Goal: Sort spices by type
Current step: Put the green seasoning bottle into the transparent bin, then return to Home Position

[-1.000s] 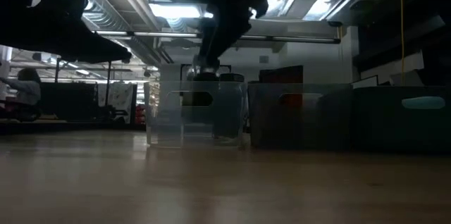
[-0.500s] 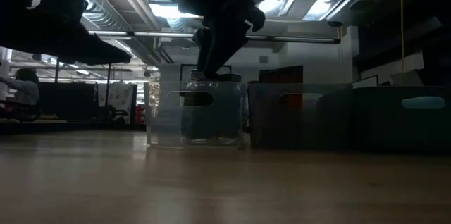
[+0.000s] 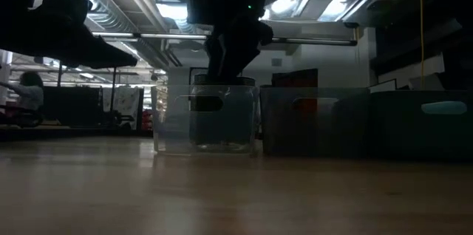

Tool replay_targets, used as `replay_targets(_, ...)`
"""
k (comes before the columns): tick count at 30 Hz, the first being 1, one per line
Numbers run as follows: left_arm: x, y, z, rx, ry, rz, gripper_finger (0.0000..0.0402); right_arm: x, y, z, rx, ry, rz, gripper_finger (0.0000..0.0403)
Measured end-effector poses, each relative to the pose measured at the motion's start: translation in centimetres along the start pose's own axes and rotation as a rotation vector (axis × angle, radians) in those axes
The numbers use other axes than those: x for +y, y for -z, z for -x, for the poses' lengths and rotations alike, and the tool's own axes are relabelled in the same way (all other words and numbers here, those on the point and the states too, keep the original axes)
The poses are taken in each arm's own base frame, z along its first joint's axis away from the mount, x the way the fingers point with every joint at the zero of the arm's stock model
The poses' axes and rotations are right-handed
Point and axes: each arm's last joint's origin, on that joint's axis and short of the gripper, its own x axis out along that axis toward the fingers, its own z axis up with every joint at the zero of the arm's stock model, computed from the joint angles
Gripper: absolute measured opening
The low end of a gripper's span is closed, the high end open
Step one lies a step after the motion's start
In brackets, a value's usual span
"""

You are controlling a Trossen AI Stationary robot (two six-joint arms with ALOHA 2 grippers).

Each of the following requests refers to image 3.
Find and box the clear plastic bin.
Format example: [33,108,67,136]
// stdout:
[151,84,261,156]

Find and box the dark red box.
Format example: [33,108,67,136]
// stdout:
[271,68,319,88]

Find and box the silver corrugated ceiling duct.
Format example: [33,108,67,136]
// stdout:
[55,0,140,33]

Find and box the green plastic bin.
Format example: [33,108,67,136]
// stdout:
[369,89,473,162]

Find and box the grey translucent plastic bin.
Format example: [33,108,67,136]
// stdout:
[259,86,372,158]

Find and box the black partition panel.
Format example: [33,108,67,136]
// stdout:
[43,86,103,127]

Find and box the white patterned cloth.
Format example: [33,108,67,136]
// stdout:
[112,86,140,125]

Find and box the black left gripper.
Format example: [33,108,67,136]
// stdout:
[0,0,138,69]

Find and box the person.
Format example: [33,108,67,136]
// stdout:
[0,71,45,129]

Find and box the silver horizontal pipe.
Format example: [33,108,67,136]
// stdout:
[92,31,358,47]

